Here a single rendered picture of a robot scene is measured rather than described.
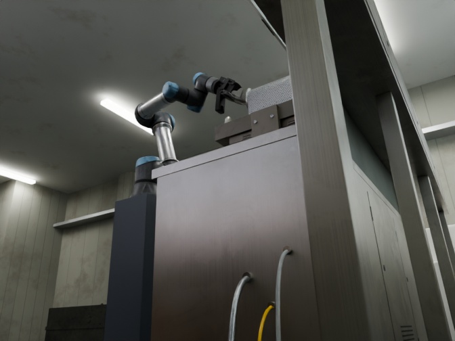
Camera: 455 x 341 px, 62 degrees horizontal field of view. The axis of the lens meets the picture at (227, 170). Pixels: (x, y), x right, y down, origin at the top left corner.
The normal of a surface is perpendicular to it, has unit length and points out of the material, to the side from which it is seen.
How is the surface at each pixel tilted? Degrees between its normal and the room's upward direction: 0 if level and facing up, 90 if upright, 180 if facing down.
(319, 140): 90
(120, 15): 180
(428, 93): 90
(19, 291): 90
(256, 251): 90
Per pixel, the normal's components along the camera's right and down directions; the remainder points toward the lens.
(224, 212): -0.54, -0.31
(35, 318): 0.85, -0.23
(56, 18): 0.04, 0.92
